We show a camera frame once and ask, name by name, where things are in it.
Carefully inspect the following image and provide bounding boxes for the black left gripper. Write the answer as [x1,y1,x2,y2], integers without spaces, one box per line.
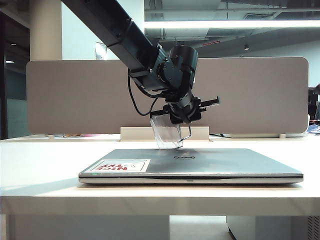
[150,95,222,125]

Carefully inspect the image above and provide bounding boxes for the transparent grey faceted water cup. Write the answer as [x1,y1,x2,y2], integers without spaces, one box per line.
[149,116,194,151]

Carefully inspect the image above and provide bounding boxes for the silver Dell laptop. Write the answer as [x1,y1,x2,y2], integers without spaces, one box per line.
[78,148,305,186]

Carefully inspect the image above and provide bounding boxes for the beige fabric desk divider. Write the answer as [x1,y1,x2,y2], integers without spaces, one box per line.
[25,56,311,135]

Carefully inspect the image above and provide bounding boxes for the red and white sticker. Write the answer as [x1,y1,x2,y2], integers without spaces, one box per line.
[87,159,151,173]

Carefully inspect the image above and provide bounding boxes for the pink flat item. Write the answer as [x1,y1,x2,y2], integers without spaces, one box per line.
[83,133,121,138]

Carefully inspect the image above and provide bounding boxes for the long ceiling light strip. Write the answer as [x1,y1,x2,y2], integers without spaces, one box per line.
[144,20,320,29]

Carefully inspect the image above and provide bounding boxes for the blue patterned cloth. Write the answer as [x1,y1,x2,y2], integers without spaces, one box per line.
[306,123,320,136]

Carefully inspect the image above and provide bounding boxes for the person in dark clothes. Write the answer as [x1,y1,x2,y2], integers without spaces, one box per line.
[308,84,320,122]

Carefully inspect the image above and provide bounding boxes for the white desk support panel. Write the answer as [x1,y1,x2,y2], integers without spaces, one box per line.
[9,214,171,240]

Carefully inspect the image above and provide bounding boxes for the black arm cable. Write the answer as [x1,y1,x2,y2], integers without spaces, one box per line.
[127,74,161,117]

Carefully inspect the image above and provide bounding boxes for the framed wall notice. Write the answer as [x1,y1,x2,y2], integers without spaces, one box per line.
[95,41,109,61]

